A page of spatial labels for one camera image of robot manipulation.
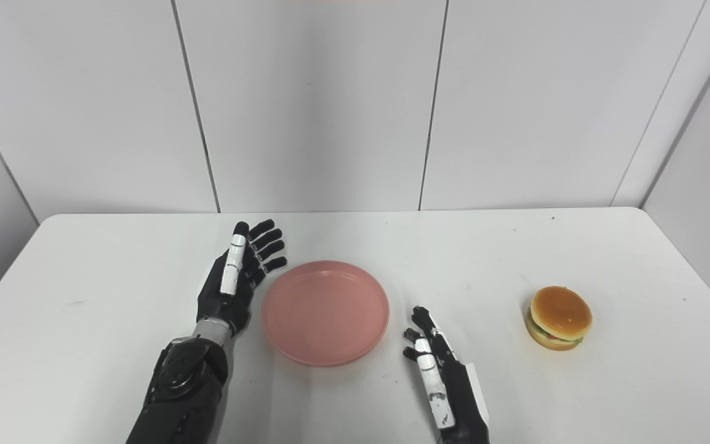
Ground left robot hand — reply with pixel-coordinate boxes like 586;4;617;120
196;219;288;337

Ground toy hamburger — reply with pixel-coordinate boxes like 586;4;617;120
526;286;593;352

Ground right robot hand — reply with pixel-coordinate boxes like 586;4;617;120
402;306;491;444

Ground pink plate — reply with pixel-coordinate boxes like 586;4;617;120
261;260;390;368

